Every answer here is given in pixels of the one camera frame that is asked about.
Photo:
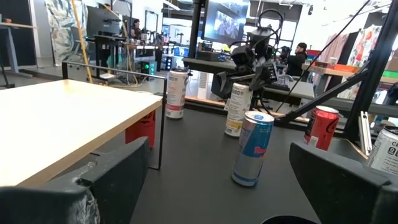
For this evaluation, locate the leaf patterned fabric panel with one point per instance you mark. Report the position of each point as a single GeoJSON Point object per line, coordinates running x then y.
{"type": "Point", "coordinates": [65, 31]}

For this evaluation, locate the blue silver Red Bull can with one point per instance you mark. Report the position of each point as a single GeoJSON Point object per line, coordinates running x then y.
{"type": "Point", "coordinates": [252, 149]}

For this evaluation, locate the grey workbench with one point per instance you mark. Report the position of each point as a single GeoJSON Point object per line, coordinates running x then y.
{"type": "Point", "coordinates": [211, 64]}

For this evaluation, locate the wooden shelf platform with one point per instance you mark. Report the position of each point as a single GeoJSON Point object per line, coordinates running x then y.
{"type": "Point", "coordinates": [62, 124]}

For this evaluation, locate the orange storage bin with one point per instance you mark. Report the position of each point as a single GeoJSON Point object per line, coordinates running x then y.
{"type": "Point", "coordinates": [345, 68]}

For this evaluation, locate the black computer monitor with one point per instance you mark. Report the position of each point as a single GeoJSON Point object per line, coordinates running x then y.
{"type": "Point", "coordinates": [102, 21]}

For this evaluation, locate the person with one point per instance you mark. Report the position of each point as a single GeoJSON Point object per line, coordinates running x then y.
{"type": "Point", "coordinates": [136, 29]}
{"type": "Point", "coordinates": [297, 60]}

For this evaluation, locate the yellow pole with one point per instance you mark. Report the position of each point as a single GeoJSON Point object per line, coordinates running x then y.
{"type": "Point", "coordinates": [81, 40]}

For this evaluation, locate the large display screen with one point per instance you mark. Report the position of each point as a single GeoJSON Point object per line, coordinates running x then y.
{"type": "Point", "coordinates": [225, 23]}

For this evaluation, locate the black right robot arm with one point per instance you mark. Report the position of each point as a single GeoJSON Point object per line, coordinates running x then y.
{"type": "Point", "coordinates": [264, 40]}

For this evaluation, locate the floral hanging garment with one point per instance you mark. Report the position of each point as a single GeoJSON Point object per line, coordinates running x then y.
{"type": "Point", "coordinates": [363, 46]}

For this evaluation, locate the wooden standing desk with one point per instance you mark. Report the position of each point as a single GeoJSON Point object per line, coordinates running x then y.
{"type": "Point", "coordinates": [12, 46]}

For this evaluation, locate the white Celsius Peach Vibe can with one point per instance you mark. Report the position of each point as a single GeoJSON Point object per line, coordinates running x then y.
{"type": "Point", "coordinates": [385, 152]}
{"type": "Point", "coordinates": [175, 93]}

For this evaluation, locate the computer tower green lights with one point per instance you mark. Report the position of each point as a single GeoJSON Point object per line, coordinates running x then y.
{"type": "Point", "coordinates": [148, 67]}

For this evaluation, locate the black pillar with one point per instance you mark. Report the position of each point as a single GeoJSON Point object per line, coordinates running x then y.
{"type": "Point", "coordinates": [195, 28]}

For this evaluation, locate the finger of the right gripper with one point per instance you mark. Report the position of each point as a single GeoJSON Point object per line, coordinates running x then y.
{"type": "Point", "coordinates": [222, 84]}
{"type": "Point", "coordinates": [264, 76]}

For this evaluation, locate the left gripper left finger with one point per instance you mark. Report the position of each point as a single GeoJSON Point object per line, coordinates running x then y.
{"type": "Point", "coordinates": [118, 189]}

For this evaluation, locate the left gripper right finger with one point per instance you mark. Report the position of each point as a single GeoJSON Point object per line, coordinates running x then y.
{"type": "Point", "coordinates": [342, 196]}

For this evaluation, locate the pink hanging garment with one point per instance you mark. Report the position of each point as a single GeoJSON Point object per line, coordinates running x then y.
{"type": "Point", "coordinates": [334, 49]}

